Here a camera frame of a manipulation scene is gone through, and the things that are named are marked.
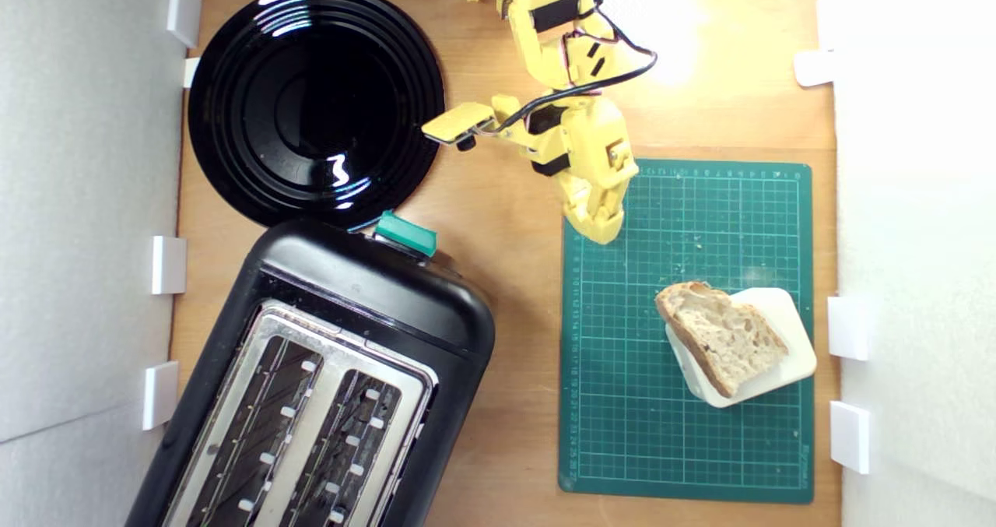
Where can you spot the brown bread slice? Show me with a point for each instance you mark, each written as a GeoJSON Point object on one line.
{"type": "Point", "coordinates": [724, 336]}

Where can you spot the green toaster lever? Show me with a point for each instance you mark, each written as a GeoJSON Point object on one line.
{"type": "Point", "coordinates": [405, 233]}

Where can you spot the black two-slot toaster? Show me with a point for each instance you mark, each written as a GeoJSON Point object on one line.
{"type": "Point", "coordinates": [373, 293]}

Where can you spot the green cutting mat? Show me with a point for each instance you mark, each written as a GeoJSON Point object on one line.
{"type": "Point", "coordinates": [622, 356]}

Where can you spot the white rounded block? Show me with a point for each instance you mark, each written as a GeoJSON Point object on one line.
{"type": "Point", "coordinates": [794, 356]}

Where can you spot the black round plate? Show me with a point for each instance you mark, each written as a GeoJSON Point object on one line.
{"type": "Point", "coordinates": [311, 107]}

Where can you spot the yellow gripper camera housing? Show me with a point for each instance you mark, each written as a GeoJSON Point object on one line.
{"type": "Point", "coordinates": [459, 121]}

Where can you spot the white wall clip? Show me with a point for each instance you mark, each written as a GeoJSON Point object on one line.
{"type": "Point", "coordinates": [183, 12]}
{"type": "Point", "coordinates": [850, 436]}
{"type": "Point", "coordinates": [160, 395]}
{"type": "Point", "coordinates": [848, 327]}
{"type": "Point", "coordinates": [826, 21]}
{"type": "Point", "coordinates": [813, 68]}
{"type": "Point", "coordinates": [191, 72]}
{"type": "Point", "coordinates": [169, 265]}

